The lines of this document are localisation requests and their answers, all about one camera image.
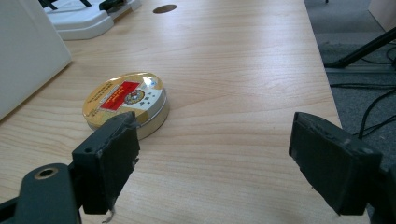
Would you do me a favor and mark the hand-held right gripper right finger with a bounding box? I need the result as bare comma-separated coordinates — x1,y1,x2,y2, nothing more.
288,111,384,217

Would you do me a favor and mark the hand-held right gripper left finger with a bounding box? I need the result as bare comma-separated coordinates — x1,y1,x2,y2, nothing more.
71,111,141,216

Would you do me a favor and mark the round gold tin red label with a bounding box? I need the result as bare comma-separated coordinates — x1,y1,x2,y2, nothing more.
81,72,171,141

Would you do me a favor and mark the black stand leg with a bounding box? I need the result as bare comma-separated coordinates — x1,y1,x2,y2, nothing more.
323,27,396,69

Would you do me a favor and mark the white box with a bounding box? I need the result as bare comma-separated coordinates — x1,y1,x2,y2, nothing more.
0,0,73,121

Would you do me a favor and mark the white plastic device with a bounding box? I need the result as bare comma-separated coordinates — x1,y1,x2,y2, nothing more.
38,0,143,41

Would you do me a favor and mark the light wooden furniture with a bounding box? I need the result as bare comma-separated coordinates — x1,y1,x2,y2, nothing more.
367,0,396,33

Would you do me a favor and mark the black cable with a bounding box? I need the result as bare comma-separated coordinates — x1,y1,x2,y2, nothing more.
329,81,396,91
358,88,396,140

